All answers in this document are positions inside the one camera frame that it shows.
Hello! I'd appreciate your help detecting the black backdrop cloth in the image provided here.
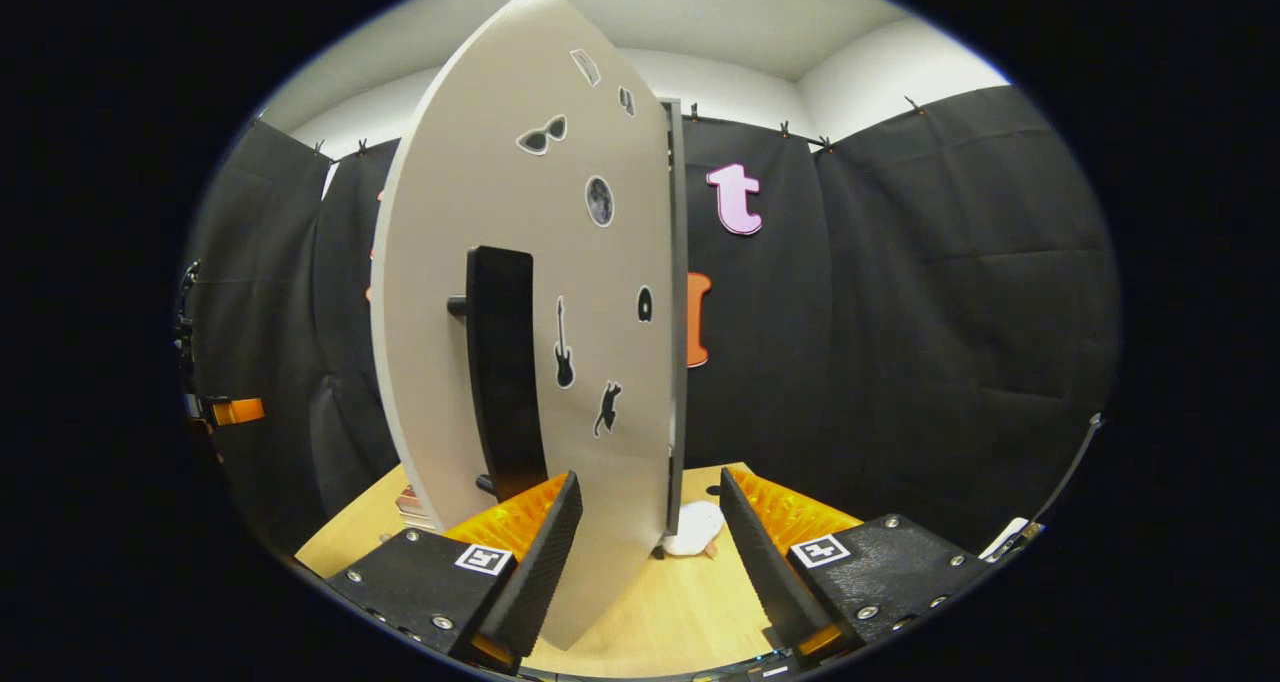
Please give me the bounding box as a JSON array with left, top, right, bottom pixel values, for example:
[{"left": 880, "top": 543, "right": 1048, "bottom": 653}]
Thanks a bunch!
[{"left": 185, "top": 84, "right": 1121, "bottom": 563}]

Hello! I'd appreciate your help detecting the grey cabinet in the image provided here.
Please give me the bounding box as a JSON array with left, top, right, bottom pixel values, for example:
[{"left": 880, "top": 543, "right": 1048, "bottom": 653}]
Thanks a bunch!
[{"left": 660, "top": 97, "right": 691, "bottom": 541}]

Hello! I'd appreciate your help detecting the white cabinet door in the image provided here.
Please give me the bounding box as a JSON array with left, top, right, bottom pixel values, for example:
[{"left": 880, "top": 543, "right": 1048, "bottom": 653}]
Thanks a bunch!
[{"left": 370, "top": 0, "right": 673, "bottom": 651}]

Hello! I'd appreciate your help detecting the black cabinet door handle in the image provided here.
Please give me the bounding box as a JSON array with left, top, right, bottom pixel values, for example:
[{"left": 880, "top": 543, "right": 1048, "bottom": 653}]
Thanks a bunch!
[{"left": 447, "top": 246, "right": 550, "bottom": 504}]

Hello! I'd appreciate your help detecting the white cable plug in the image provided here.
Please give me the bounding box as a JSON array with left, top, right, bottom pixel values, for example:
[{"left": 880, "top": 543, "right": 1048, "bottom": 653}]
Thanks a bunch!
[{"left": 978, "top": 517, "right": 1048, "bottom": 564}]

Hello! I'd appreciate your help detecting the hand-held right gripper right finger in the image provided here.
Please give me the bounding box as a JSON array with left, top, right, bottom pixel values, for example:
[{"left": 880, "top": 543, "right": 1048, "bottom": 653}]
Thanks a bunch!
[{"left": 718, "top": 466, "right": 999, "bottom": 663}]

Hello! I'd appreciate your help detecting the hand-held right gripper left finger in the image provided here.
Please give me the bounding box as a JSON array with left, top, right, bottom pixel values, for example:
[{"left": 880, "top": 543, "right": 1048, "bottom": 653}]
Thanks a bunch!
[{"left": 323, "top": 470, "right": 585, "bottom": 675}]

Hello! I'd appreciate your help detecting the white crumpled cloth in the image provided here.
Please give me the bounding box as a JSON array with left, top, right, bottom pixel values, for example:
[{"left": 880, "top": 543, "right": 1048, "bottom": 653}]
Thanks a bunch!
[{"left": 659, "top": 502, "right": 727, "bottom": 561}]

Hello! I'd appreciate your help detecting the black cable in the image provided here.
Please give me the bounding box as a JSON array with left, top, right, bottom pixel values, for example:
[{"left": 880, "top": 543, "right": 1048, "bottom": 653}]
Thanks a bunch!
[{"left": 1035, "top": 413, "right": 1105, "bottom": 529}]

